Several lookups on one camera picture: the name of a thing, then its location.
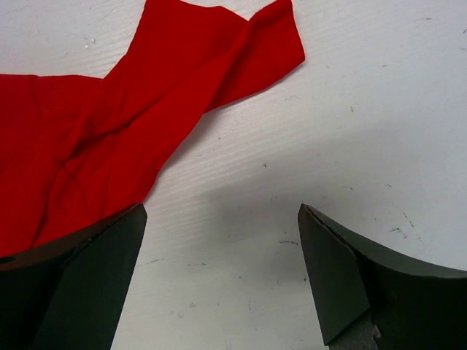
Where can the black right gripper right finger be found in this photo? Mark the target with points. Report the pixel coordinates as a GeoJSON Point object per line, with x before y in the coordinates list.
{"type": "Point", "coordinates": [368, 296]}

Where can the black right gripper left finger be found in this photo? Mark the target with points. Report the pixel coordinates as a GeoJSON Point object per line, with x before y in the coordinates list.
{"type": "Point", "coordinates": [70, 292]}

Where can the red t shirt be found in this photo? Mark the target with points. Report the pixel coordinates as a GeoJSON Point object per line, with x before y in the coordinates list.
{"type": "Point", "coordinates": [76, 149]}

